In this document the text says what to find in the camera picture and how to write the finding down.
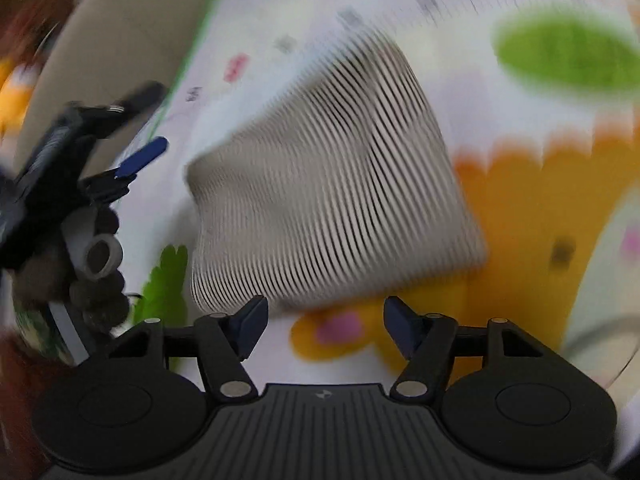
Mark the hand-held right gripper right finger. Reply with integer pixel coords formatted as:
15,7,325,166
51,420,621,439
383,296,547,403

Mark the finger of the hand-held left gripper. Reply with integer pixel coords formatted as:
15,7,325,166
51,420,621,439
69,81,169,137
81,135,170,204

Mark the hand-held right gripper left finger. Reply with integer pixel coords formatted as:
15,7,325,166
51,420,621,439
107,295,270,404

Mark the beige striped shirt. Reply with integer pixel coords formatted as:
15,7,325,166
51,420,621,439
184,30,489,317

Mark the person's left hand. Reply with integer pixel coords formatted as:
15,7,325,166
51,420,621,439
15,242,132,333

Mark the beige sofa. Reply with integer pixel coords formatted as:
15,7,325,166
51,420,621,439
14,0,217,161

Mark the cartoon printed play mat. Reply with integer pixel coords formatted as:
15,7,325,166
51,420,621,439
100,0,640,471

